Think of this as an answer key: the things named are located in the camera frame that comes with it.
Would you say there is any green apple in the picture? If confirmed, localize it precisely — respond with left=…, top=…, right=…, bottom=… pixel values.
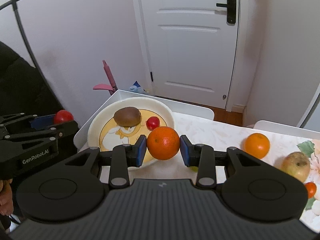
left=190, top=166, right=199, bottom=172

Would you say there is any red cherry tomato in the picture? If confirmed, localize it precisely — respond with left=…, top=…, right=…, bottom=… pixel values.
left=146, top=116, right=161, bottom=131
left=53, top=110, right=74, bottom=124

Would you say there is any brown kiwi fruit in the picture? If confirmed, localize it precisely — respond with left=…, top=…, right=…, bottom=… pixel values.
left=113, top=107, right=142, bottom=127

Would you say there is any small tangerine front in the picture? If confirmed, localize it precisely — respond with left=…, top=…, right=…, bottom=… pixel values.
left=146, top=126, right=180, bottom=160

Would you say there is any small tangerine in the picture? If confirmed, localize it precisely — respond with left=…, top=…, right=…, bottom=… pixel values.
left=304, top=182, right=317, bottom=199
left=146, top=126, right=180, bottom=160

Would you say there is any red cherry tomato front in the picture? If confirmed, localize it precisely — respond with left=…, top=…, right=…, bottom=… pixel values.
left=146, top=116, right=161, bottom=131

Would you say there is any orange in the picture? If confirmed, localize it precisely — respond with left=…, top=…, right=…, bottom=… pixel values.
left=244, top=133, right=270, bottom=159

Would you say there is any yellowish old apple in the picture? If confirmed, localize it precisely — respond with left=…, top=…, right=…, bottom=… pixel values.
left=280, top=152, right=310, bottom=183

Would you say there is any person left hand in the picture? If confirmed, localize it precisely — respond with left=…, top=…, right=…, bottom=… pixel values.
left=0, top=179, right=14, bottom=216

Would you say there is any cream duck pattern plate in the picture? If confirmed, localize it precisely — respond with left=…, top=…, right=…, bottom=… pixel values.
left=87, top=96, right=175, bottom=172

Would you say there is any white table tray rim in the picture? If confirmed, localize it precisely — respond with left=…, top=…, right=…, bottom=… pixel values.
left=73, top=89, right=320, bottom=151

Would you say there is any person black clothing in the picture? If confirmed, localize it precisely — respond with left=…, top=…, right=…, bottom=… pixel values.
left=0, top=42, right=63, bottom=116

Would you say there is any pink dustpan broom set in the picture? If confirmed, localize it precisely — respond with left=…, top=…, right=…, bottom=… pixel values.
left=93, top=60, right=118, bottom=95

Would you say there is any clear water bottle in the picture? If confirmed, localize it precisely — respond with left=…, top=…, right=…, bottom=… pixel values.
left=130, top=81, right=147, bottom=94

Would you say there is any white door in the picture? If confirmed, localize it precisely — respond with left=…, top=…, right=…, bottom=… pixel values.
left=133, top=0, right=239, bottom=108

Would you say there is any black curved cable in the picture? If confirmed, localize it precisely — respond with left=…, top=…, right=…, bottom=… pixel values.
left=0, top=0, right=67, bottom=116

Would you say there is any black door handle lock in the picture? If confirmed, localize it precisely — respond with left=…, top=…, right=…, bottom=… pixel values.
left=216, top=0, right=237, bottom=24

